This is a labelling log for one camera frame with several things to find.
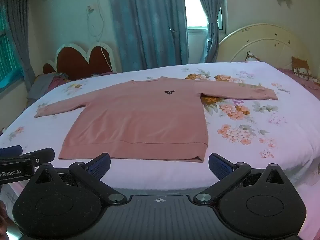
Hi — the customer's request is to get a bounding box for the cream arched headboard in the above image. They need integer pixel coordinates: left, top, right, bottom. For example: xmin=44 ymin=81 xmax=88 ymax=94
xmin=219 ymin=24 xmax=320 ymax=80

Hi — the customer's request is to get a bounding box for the bright window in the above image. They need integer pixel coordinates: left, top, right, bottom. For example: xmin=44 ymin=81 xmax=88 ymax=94
xmin=182 ymin=0 xmax=223 ymax=30

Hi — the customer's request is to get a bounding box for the pink sweater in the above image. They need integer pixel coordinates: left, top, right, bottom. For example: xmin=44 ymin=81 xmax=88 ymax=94
xmin=34 ymin=76 xmax=279 ymax=163

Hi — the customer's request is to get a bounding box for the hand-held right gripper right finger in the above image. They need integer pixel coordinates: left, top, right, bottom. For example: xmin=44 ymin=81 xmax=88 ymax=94
xmin=194 ymin=153 xmax=292 ymax=205

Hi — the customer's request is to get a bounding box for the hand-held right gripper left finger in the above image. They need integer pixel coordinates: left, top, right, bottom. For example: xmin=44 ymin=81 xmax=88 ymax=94
xmin=30 ymin=152 xmax=128 ymax=206

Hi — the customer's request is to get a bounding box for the red heart-shaped headboard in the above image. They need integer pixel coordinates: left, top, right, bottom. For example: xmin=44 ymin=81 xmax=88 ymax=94
xmin=42 ymin=42 xmax=117 ymax=80

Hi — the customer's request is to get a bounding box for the white cable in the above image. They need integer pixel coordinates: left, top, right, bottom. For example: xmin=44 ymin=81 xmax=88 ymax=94
xmin=86 ymin=6 xmax=113 ymax=73

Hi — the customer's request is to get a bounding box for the pile of clothes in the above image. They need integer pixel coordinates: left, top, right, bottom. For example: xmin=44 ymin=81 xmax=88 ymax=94
xmin=26 ymin=72 xmax=72 ymax=103

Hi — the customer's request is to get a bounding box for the white patterned pillow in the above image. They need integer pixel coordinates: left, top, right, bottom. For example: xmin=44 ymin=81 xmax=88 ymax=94
xmin=245 ymin=51 xmax=261 ymax=62

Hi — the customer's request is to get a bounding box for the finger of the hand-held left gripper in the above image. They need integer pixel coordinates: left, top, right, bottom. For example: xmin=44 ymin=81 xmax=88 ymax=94
xmin=24 ymin=148 xmax=56 ymax=167
xmin=0 ymin=145 xmax=23 ymax=157

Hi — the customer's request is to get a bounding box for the brown patterned pillow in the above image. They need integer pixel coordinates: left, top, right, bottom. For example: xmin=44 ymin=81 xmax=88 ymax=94
xmin=291 ymin=56 xmax=313 ymax=81

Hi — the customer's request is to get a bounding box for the grey-blue curtain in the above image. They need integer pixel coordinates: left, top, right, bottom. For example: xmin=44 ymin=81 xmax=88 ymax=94
xmin=5 ymin=0 xmax=35 ymax=92

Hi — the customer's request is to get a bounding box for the blue curtain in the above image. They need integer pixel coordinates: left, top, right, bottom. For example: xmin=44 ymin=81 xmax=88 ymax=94
xmin=107 ymin=0 xmax=189 ymax=70
xmin=191 ymin=0 xmax=227 ymax=64

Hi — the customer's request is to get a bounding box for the magenta blanket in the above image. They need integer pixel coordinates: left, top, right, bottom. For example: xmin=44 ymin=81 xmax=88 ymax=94
xmin=277 ymin=66 xmax=320 ymax=91

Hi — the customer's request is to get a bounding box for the white floral bed sheet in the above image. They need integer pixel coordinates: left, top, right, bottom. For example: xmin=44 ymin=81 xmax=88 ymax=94
xmin=0 ymin=61 xmax=320 ymax=197

